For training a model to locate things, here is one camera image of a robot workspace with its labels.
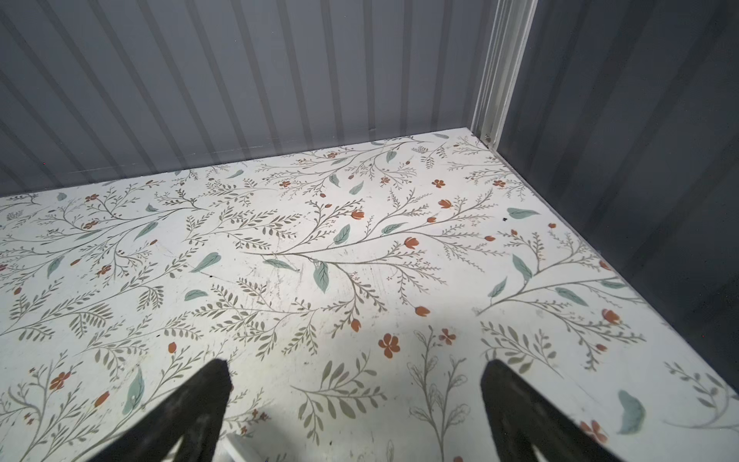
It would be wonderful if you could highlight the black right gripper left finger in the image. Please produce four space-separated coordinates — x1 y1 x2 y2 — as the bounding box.
92 359 232 461

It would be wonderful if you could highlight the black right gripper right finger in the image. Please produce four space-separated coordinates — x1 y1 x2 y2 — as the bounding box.
480 360 619 461

